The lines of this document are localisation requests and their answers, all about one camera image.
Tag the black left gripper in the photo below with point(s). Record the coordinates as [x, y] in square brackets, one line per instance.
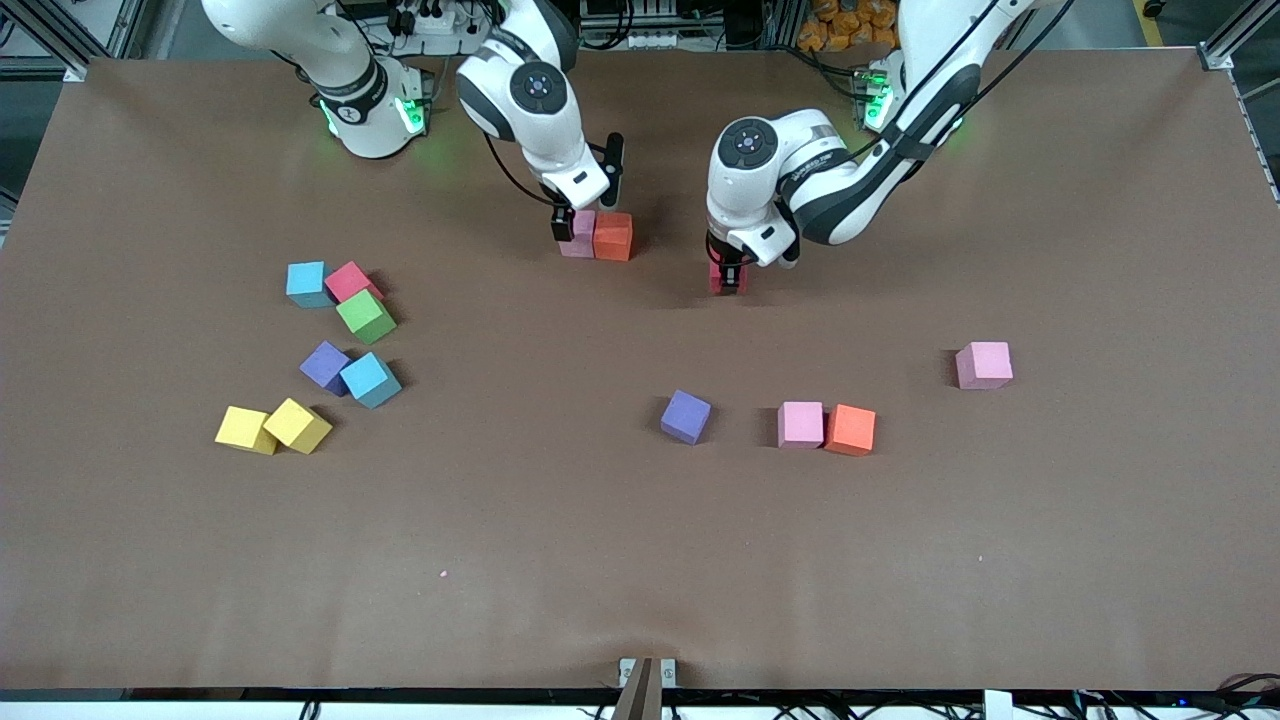
[727, 264]

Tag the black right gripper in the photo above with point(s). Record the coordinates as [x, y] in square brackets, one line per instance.
[561, 218]

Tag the crimson foam cube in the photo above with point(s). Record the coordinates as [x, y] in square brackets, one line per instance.
[350, 280]
[715, 278]

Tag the pink foam cube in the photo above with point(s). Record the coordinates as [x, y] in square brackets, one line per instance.
[800, 422]
[585, 240]
[985, 362]

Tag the orange foam cube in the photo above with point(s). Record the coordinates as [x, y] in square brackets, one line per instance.
[612, 235]
[850, 428]

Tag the cyan foam cube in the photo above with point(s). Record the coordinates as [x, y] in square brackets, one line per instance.
[367, 377]
[306, 282]

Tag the purple foam cube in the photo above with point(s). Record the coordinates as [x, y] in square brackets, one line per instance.
[685, 414]
[323, 363]

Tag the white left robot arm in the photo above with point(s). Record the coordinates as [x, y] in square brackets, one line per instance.
[745, 205]

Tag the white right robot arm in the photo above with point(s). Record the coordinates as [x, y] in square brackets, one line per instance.
[545, 150]

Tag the white power strip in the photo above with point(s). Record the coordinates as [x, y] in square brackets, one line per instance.
[475, 42]

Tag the grey electronics box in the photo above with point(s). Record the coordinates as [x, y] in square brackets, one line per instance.
[650, 40]

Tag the green foam cube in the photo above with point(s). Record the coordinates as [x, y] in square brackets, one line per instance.
[363, 314]

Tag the orange snack bag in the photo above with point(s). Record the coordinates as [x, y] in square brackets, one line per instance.
[850, 25]

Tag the yellow foam cube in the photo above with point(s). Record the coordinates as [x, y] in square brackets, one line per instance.
[296, 423]
[243, 427]

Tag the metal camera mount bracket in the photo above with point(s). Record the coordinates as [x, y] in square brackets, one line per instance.
[640, 695]

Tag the aluminium frame profile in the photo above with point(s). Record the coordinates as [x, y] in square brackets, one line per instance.
[1250, 25]
[50, 35]

